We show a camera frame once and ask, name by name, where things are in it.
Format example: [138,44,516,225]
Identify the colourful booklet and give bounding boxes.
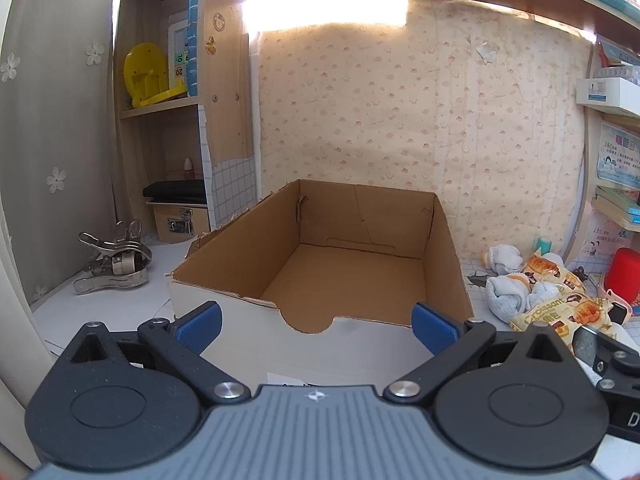
[595,35,640,69]

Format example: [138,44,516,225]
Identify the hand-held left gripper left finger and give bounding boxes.
[64,301,252,406]

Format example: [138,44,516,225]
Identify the wooden box with metal latch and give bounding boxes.
[149,202,211,247]

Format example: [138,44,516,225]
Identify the white framed calendar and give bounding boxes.
[167,12,191,96]

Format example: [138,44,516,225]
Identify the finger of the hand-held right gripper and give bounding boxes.
[570,325,640,403]

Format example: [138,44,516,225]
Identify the grey flowered curtain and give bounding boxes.
[0,0,125,313]

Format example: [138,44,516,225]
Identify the pink plastic item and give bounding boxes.
[596,287,634,327]

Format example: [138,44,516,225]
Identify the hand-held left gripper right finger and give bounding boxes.
[384,301,582,406]

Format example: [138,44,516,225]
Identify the croissant snack packet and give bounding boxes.
[520,249,588,293]
[509,292,618,348]

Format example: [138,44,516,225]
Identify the cardboard box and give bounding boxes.
[167,178,475,386]

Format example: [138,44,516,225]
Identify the red container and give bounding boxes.
[604,247,640,307]

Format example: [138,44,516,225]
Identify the yellow round plastic toy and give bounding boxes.
[123,42,189,109]

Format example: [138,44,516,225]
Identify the pink cartoon poster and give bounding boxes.
[585,210,636,271]

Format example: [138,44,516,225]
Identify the white cardboard packet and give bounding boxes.
[575,76,640,117]

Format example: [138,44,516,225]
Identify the large metal clip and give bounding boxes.
[72,231,152,296]
[115,219,145,247]

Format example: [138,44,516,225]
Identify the blue spine book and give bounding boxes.
[595,185,640,208]
[591,199,640,232]

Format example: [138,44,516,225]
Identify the white cable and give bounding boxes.
[564,125,591,263]

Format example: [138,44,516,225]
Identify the blue cartoon poster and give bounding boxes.
[596,121,640,186]

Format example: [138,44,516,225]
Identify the clear tape piece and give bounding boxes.
[470,37,501,65]

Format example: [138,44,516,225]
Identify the black cushion pad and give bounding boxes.
[142,180,207,206]

